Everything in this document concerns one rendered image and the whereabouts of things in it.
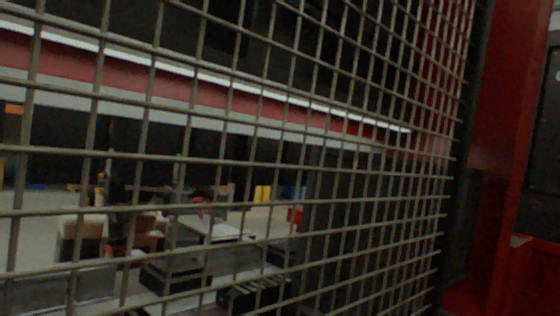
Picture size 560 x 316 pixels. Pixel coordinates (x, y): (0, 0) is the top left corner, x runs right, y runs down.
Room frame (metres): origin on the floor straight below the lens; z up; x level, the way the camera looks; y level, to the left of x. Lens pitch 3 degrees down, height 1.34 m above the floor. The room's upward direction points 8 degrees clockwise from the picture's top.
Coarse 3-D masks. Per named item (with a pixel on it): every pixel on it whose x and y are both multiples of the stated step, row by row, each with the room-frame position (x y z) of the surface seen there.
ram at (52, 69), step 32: (0, 32) 0.73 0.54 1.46; (0, 64) 0.73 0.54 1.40; (64, 64) 0.82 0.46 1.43; (128, 64) 0.92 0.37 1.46; (0, 96) 0.74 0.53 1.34; (64, 96) 0.82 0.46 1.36; (128, 96) 0.93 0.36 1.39; (160, 96) 0.99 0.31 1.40; (224, 96) 1.14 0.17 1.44; (256, 96) 1.24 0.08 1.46; (320, 128) 1.51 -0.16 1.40; (352, 128) 1.68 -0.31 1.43; (384, 128) 1.89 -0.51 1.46
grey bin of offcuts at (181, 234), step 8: (176, 184) 4.21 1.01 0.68; (184, 184) 4.26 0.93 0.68; (176, 192) 3.63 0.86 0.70; (184, 192) 3.67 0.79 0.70; (224, 192) 4.05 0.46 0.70; (152, 200) 3.60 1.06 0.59; (160, 200) 3.56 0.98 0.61; (184, 200) 3.69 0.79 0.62; (208, 200) 3.83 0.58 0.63; (224, 200) 3.93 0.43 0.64; (216, 208) 3.89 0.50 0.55; (224, 208) 3.93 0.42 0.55; (168, 216) 3.62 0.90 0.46; (216, 216) 3.89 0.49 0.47; (224, 216) 3.94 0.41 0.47; (168, 232) 3.63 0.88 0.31; (176, 232) 3.67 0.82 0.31; (184, 232) 3.72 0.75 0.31; (192, 232) 3.76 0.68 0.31; (168, 240) 3.62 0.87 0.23; (176, 240) 3.67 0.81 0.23; (184, 240) 3.71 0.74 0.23; (192, 240) 3.76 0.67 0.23; (168, 248) 3.64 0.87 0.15
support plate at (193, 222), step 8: (184, 216) 1.45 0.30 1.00; (192, 216) 1.47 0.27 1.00; (208, 216) 1.51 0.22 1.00; (184, 224) 1.34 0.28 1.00; (192, 224) 1.35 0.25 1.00; (200, 224) 1.36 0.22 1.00; (232, 224) 1.44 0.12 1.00; (200, 232) 1.28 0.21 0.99; (216, 232) 1.29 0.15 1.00; (248, 232) 1.36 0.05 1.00
